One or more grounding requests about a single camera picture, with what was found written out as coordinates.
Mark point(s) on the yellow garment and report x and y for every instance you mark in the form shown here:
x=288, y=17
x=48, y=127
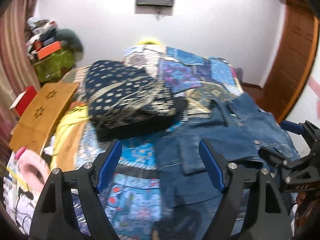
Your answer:
x=67, y=138

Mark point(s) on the orange box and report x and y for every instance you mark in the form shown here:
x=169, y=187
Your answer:
x=49, y=49

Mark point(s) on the pink slipper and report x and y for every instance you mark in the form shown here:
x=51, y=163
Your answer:
x=34, y=170

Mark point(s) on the striped maroon curtain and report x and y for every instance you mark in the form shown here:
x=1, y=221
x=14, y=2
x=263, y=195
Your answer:
x=16, y=69

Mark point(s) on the blue denim jeans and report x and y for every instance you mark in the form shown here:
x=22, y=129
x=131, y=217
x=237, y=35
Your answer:
x=236, y=128

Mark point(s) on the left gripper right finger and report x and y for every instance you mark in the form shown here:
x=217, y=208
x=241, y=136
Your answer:
x=266, y=215

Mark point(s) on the red box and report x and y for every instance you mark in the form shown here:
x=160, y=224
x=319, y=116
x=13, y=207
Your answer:
x=23, y=100

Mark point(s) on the yellow pillow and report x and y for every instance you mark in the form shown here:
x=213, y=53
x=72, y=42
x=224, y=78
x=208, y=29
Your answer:
x=149, y=42

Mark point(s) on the wooden wardrobe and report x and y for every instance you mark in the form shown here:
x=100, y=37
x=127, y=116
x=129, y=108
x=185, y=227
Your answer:
x=294, y=59

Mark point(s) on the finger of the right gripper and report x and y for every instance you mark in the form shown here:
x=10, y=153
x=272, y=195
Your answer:
x=292, y=127
x=272, y=156

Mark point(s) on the grey plush pillow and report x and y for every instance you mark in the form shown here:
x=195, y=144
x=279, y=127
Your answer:
x=71, y=38

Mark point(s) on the green patterned storage box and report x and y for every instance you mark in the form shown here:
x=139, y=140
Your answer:
x=53, y=67

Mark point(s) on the wooden board with flower cutouts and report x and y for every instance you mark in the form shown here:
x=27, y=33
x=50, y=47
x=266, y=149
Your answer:
x=36, y=125

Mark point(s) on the right hand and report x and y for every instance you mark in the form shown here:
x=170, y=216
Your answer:
x=301, y=196

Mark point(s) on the navy patterned folded garment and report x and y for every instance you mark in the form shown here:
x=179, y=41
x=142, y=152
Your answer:
x=125, y=102

